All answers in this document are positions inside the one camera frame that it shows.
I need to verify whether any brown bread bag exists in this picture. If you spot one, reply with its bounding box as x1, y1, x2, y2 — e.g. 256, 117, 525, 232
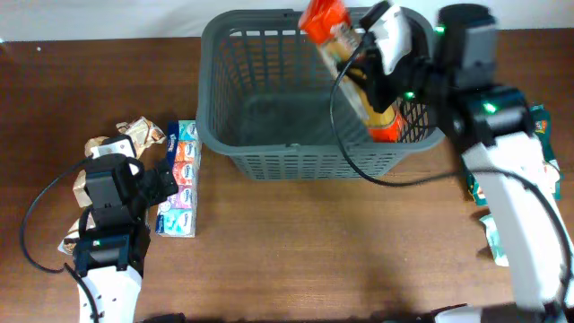
84, 116, 167, 159
57, 170, 92, 256

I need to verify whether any orange spaghetti packet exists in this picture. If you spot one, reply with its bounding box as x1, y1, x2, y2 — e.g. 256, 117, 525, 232
299, 0, 404, 143

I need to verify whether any green snack bag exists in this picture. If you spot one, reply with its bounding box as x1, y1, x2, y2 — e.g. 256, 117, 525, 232
462, 104, 562, 206

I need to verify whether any pale green wipes packet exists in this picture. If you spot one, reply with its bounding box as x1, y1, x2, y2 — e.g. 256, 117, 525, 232
479, 214, 509, 267

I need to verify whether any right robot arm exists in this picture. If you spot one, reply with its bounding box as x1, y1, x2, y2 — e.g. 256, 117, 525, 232
339, 1, 573, 322

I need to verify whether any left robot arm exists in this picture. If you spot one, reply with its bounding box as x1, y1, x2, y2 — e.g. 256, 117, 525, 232
70, 153, 178, 322

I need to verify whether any Kleenex tissue multipack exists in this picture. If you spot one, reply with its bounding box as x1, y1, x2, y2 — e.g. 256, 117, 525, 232
155, 120, 202, 238

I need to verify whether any grey plastic basket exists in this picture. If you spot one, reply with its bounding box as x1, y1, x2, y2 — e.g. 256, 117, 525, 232
196, 9, 444, 180

